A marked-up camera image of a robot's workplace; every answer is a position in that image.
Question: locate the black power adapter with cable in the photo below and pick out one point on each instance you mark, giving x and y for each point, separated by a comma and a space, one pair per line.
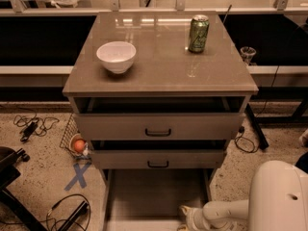
31, 124

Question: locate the clear glass cup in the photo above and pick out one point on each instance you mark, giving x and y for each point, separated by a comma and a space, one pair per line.
247, 53

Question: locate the grey drawer cabinet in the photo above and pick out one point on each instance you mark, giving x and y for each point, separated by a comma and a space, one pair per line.
165, 78

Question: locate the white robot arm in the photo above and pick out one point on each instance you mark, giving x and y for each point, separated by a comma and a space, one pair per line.
278, 201

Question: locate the black table leg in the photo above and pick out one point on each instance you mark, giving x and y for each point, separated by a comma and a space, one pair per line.
263, 144

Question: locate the grey drawer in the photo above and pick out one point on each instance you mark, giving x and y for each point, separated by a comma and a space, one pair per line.
150, 199
158, 127
136, 159

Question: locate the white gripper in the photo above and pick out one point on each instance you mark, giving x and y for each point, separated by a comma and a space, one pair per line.
197, 216

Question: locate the green soda can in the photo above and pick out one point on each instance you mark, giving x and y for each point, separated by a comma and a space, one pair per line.
198, 33

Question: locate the white ceramic bowl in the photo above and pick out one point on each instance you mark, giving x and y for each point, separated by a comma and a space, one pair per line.
116, 56

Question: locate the orange ball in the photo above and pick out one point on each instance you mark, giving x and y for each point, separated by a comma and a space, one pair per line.
79, 146

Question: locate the brown shoe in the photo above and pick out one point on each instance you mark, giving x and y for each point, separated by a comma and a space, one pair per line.
303, 139

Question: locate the blue tape cross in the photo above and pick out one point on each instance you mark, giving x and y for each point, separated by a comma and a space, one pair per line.
78, 178

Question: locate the wire basket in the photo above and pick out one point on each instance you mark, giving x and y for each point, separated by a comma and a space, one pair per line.
71, 132

